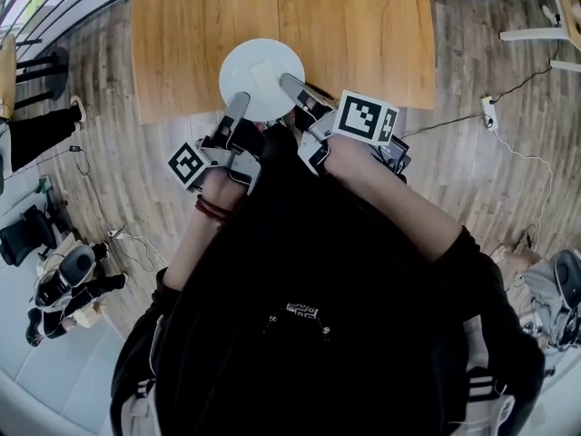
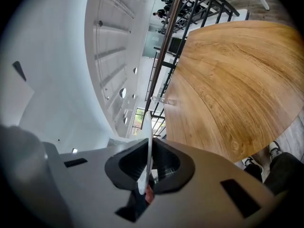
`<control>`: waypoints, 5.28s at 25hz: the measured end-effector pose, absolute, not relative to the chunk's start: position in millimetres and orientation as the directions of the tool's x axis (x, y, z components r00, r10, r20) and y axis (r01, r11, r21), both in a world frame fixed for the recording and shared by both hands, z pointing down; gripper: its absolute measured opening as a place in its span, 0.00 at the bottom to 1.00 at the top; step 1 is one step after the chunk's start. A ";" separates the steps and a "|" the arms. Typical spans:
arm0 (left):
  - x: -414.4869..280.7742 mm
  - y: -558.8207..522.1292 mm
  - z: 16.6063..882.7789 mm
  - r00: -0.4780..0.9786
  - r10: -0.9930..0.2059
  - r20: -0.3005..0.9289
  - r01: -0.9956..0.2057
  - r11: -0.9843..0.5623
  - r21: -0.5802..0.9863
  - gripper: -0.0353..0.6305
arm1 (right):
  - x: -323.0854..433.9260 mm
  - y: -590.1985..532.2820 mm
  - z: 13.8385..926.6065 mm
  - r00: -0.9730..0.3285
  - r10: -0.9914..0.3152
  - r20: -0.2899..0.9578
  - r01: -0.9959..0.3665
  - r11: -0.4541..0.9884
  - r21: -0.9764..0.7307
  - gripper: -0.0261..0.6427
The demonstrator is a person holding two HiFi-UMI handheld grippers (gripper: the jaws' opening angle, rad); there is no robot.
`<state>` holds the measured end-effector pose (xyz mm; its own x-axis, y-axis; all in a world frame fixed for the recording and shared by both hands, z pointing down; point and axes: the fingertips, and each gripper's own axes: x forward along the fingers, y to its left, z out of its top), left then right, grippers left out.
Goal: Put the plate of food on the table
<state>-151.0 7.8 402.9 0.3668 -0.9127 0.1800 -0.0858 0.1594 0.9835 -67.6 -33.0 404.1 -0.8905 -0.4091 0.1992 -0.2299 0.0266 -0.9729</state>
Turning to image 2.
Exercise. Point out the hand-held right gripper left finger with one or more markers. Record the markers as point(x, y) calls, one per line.
point(90, 186)

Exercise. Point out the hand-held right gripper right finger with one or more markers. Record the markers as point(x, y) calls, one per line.
point(202, 198)

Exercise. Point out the white round plate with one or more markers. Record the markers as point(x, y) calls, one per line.
point(148, 146)

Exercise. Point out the wooden top white-leg table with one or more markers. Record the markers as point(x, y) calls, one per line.
point(237, 79)

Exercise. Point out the square ceiling light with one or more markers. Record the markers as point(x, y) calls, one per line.
point(74, 150)

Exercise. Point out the person's black-white sneakers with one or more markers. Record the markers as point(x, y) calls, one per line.
point(254, 173)

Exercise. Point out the person's left shoe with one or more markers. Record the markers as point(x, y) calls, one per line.
point(251, 161)

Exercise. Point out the person's shoe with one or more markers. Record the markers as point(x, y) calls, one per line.
point(251, 161)
point(275, 149)

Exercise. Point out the black-framed window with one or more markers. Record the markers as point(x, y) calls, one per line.
point(140, 117)

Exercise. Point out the person's right leg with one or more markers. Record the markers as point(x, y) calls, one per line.
point(285, 172)

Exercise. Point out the person's right shoe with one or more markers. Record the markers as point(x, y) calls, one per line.
point(275, 149)

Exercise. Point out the large white round pendant lamp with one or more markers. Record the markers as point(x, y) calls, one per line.
point(122, 92)

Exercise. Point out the clear plastic bottle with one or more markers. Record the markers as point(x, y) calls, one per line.
point(169, 101)

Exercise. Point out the frosted glass partition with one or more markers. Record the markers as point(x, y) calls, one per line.
point(153, 41)

